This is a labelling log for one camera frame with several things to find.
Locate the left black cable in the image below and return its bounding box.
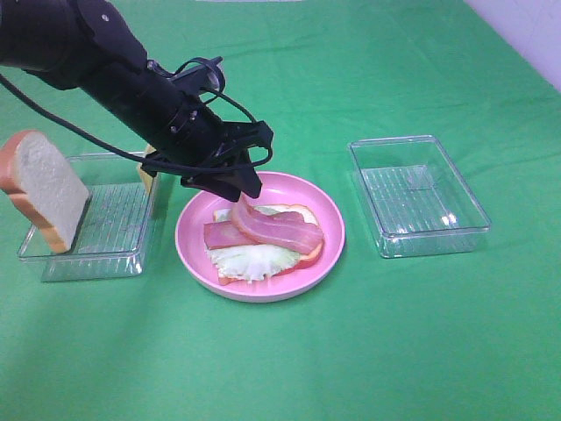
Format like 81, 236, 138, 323
0, 55, 273, 175

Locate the green toy lettuce leaf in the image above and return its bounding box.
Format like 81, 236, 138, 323
206, 244, 304, 285

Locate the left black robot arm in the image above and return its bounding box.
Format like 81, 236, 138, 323
1, 0, 273, 202

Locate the toy bacon strip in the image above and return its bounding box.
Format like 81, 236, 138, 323
231, 197, 324, 255
202, 210, 308, 251

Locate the toy bread slice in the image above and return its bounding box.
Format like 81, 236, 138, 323
213, 203, 325, 287
1, 130, 90, 253

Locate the left clear plastic tray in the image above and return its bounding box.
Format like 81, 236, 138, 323
17, 153, 160, 282

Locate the pink round plate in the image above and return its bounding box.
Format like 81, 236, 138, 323
175, 171, 345, 303

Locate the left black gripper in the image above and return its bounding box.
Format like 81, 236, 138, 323
142, 106, 273, 203

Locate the clear plastic tray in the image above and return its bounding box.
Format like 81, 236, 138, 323
17, 153, 160, 282
348, 135, 491, 259

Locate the green tablecloth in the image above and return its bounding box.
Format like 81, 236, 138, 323
1, 1, 560, 420

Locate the right clear plastic tray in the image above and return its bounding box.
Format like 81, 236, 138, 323
348, 135, 491, 259

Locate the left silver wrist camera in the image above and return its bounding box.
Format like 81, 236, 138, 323
207, 70, 225, 91

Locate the yellow toy cheese slice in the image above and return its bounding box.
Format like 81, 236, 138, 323
136, 144, 156, 195

